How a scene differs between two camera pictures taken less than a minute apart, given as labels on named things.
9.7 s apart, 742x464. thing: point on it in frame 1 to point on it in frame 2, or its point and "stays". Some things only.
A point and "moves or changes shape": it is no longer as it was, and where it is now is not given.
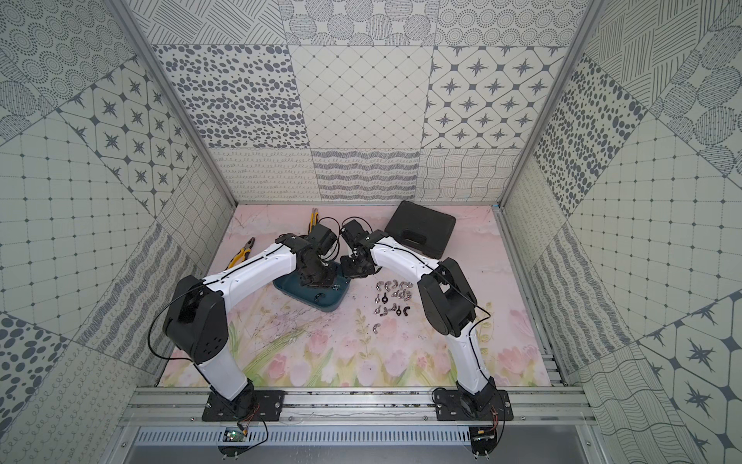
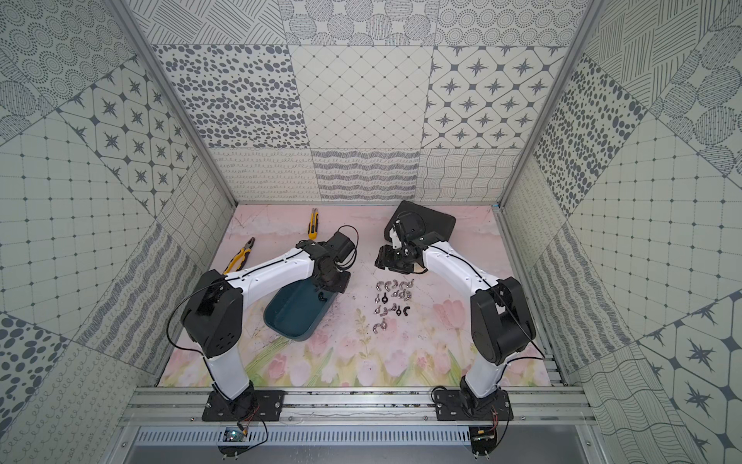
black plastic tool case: (421, 228) stays
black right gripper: (349, 273) to (385, 260)
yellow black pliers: (242, 255) stays
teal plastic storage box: (327, 299) moves or changes shape
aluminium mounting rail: (179, 405) stays
